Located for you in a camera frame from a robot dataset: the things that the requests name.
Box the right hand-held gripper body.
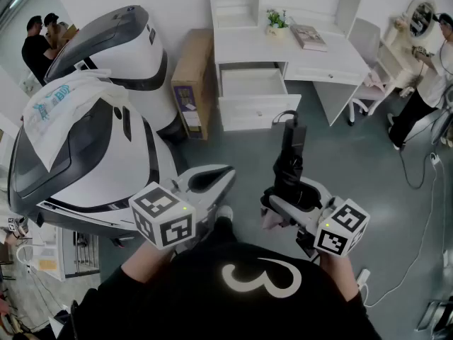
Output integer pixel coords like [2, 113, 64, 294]
[293, 195, 371, 261]

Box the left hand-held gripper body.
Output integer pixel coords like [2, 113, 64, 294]
[129, 174, 221, 250]

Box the black umbrella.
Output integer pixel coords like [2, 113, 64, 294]
[260, 110, 321, 213]

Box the white drawer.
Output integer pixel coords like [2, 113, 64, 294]
[217, 67, 302, 132]

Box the person's left forearm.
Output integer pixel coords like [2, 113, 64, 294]
[120, 241, 175, 283]

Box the person's right forearm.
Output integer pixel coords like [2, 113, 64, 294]
[319, 253, 360, 302]

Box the person's white shoe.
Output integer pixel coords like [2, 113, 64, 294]
[214, 205, 234, 222]

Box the person's black trouser leg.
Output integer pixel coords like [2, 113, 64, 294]
[207, 216, 239, 244]

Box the white power strip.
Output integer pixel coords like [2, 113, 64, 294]
[355, 268, 372, 290]

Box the white and grey service robot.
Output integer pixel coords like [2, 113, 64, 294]
[44, 4, 178, 145]
[7, 96, 178, 241]

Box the brown cardboard box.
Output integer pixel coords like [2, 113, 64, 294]
[171, 28, 215, 141]

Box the person's black printed shirt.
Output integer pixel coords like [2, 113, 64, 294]
[56, 237, 383, 340]

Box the white shelf cart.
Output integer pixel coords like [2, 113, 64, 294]
[13, 217, 101, 283]

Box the white and pink chair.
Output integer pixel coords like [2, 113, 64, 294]
[348, 17, 394, 127]

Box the white desk with shelves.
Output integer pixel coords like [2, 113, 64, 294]
[207, 0, 371, 128]

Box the grey equipment stand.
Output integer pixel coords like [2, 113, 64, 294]
[429, 83, 453, 149]

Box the white cloth bag blue print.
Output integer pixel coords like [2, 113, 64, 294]
[21, 68, 130, 173]

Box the white dressing table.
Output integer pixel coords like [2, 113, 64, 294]
[379, 12, 425, 98]

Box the grey hardcover book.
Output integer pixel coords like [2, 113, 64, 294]
[289, 23, 328, 53]

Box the small potted green plant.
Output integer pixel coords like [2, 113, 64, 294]
[265, 8, 290, 39]

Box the round white framed mirror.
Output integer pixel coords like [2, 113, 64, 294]
[405, 0, 439, 43]

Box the black floor cable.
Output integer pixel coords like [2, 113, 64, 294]
[398, 142, 437, 191]

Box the white floor cable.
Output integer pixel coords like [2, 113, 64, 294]
[363, 156, 447, 308]

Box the grey metal chair frame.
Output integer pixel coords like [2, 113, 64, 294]
[415, 297, 453, 340]

